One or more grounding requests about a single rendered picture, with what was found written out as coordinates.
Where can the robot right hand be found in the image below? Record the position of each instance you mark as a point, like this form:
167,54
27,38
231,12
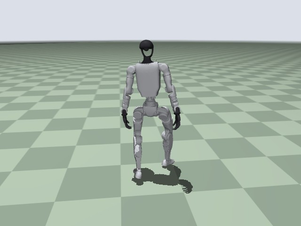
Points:
177,118

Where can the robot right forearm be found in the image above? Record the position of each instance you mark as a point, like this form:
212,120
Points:
173,99

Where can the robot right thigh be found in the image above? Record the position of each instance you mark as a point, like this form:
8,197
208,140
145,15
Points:
167,120

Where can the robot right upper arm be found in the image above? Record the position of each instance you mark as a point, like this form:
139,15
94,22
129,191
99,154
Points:
167,76

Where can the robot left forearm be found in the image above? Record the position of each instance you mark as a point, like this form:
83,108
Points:
125,102

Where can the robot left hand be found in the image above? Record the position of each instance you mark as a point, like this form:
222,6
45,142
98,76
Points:
125,118

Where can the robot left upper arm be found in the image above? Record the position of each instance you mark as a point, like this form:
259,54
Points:
130,79

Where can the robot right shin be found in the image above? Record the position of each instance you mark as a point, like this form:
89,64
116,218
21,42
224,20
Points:
168,146

